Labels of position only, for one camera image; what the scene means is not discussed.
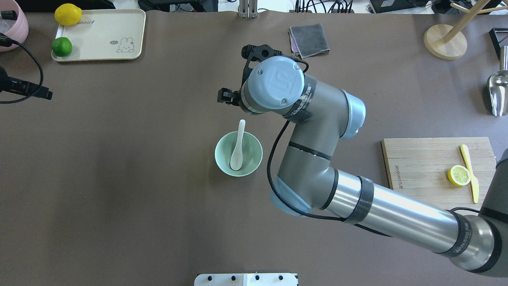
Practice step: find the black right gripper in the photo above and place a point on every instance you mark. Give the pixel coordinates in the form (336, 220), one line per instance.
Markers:
(227, 96)

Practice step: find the white ceramic spoon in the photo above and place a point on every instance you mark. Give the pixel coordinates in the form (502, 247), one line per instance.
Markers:
(236, 160)

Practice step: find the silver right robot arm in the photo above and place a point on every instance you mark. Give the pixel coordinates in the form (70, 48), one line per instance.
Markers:
(306, 184)

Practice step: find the green ceramic bowl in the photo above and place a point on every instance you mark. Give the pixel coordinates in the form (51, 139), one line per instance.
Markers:
(252, 154)

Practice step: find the pink bowl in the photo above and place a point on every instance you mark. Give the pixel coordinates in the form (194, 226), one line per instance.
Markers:
(17, 30)

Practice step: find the grey folded cloth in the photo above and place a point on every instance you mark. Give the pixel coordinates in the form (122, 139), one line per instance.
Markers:
(308, 40)

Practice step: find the cream rabbit print tray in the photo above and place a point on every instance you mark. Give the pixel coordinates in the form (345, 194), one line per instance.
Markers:
(105, 35)

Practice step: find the green lime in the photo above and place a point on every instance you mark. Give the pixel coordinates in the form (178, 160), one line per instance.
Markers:
(62, 47)

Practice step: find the yellow lemon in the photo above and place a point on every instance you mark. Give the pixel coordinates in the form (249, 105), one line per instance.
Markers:
(68, 14)

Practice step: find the bamboo cutting board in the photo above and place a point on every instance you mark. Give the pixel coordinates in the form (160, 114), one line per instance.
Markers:
(423, 162)

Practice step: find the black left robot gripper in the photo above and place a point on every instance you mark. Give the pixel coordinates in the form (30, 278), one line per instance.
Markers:
(22, 87)

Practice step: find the wooden stand with round base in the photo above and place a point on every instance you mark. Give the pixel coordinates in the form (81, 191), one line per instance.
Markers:
(447, 42)

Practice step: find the half lemon slice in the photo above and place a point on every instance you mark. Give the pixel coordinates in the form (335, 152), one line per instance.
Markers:
(458, 175)

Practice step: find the yellow plastic knife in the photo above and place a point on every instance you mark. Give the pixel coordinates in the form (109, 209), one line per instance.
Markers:
(473, 179)

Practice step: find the steel metal scoop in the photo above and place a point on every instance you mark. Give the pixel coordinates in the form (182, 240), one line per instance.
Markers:
(498, 85)

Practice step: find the metal bracket at table edge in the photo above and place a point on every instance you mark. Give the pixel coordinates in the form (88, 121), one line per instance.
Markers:
(248, 9)

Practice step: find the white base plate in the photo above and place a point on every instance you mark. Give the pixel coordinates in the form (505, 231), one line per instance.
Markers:
(247, 279)

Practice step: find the black frame object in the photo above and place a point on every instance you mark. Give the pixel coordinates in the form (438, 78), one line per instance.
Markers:
(498, 38)

